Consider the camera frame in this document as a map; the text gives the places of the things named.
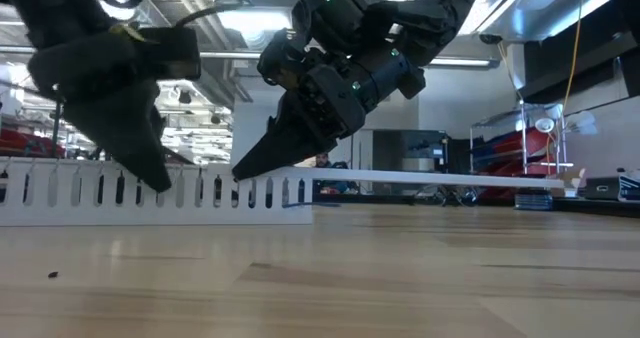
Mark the silver ventilation duct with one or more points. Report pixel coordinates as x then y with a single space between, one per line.
210 78

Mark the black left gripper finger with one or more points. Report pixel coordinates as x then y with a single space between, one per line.
161 138
125 133

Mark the stack of blue boxes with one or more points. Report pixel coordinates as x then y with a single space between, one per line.
532 198

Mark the black ceiling spotlight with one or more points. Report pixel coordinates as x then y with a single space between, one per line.
185 97

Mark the dark grey cabinet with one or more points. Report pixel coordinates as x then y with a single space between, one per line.
410 148

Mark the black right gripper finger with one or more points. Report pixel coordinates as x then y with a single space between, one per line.
285 143

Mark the person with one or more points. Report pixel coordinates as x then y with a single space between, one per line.
322 160

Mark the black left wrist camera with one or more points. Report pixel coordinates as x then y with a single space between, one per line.
170 53

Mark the white duct cover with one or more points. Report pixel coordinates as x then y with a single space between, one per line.
425 178

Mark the red equipment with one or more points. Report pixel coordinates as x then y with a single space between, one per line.
30 145

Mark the metal rack with red bins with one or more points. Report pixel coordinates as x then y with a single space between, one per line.
505 148

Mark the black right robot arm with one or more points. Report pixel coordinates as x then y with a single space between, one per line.
435 13

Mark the white desk lamp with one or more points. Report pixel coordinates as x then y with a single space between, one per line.
544 124

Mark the black ceiling camera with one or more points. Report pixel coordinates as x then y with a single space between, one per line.
490 38

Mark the black case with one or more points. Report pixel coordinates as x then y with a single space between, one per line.
605 188

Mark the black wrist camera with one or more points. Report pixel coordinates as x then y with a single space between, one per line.
170 53
280 60

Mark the brown cardboard box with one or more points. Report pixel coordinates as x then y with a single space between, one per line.
575 178

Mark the long ceiling light bar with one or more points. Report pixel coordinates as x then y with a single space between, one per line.
225 55

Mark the black desk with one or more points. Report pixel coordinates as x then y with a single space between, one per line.
575 63

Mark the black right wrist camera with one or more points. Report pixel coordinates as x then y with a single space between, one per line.
280 60

